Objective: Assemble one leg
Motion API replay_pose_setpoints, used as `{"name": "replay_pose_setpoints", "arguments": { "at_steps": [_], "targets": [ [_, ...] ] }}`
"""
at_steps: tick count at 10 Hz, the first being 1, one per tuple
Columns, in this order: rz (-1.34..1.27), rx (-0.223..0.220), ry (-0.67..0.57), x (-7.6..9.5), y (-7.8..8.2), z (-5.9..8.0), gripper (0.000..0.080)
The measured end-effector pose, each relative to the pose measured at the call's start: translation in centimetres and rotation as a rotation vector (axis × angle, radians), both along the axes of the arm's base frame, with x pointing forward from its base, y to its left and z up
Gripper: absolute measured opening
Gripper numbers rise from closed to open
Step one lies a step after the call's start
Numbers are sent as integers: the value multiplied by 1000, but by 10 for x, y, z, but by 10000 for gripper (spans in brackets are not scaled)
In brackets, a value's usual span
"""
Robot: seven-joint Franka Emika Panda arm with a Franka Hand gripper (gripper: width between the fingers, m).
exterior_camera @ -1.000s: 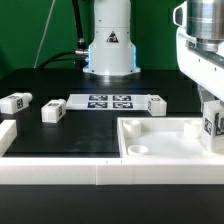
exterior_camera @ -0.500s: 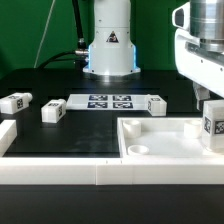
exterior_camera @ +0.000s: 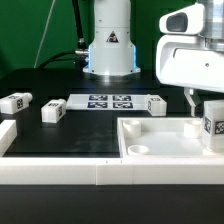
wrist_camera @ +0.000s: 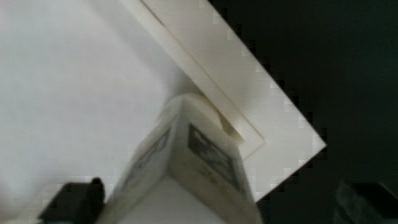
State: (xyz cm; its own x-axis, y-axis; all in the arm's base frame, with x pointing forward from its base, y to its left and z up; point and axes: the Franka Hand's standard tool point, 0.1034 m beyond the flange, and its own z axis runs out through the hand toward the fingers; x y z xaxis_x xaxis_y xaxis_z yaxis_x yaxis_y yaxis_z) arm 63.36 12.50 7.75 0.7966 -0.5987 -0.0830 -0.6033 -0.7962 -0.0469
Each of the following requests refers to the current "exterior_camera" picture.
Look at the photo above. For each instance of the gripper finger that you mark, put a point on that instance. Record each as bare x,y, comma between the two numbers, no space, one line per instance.
192,98

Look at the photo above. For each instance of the white U-shaped obstacle fence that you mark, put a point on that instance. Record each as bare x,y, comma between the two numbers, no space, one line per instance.
105,171

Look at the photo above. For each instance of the marker sheet with tags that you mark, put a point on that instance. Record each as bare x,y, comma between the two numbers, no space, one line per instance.
106,102

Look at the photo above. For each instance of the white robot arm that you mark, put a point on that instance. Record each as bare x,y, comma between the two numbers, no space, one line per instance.
112,55

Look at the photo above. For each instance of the white square tabletop part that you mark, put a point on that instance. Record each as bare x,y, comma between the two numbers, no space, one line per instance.
162,137

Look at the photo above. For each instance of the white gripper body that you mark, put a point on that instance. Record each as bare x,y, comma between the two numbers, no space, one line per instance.
183,61

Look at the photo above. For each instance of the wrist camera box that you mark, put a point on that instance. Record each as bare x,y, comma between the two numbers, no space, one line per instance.
186,21

